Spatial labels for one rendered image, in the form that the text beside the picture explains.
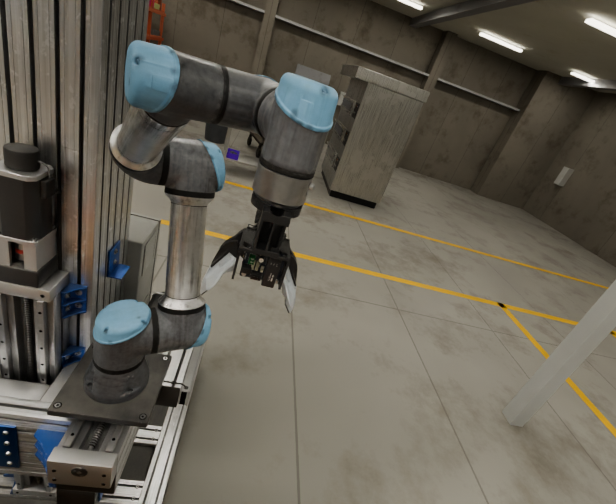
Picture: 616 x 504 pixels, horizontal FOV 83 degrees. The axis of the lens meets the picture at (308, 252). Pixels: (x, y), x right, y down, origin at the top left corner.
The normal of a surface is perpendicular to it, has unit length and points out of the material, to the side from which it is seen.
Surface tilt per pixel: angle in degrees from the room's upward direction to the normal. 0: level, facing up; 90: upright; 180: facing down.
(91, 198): 90
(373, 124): 90
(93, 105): 90
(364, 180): 90
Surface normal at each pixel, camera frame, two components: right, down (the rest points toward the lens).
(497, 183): 0.07, 0.48
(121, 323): 0.19, -0.84
